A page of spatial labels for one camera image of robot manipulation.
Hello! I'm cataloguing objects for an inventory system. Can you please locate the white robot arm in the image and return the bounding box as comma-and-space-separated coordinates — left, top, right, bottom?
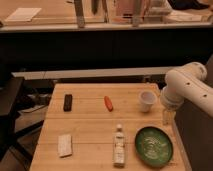
160, 62, 213, 125

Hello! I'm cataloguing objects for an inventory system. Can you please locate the white paper cup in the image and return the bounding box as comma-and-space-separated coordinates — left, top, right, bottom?
139, 90, 157, 113

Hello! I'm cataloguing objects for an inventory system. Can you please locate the green patterned plate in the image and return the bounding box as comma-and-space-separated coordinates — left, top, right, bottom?
134, 126, 173, 168

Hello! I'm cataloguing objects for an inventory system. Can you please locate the clear plastic bottle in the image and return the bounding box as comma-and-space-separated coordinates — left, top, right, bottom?
113, 124, 125, 168

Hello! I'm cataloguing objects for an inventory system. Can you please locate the dark brown chocolate bar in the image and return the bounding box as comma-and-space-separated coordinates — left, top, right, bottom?
63, 94, 72, 111

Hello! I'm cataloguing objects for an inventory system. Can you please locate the black chair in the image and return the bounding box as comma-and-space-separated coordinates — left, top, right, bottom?
0, 77, 44, 161

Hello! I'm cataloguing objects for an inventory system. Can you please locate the white paper sheet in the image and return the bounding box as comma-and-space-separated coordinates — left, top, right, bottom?
5, 8, 41, 22

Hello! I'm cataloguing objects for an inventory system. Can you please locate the grey metal rail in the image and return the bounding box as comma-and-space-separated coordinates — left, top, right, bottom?
12, 66, 173, 80

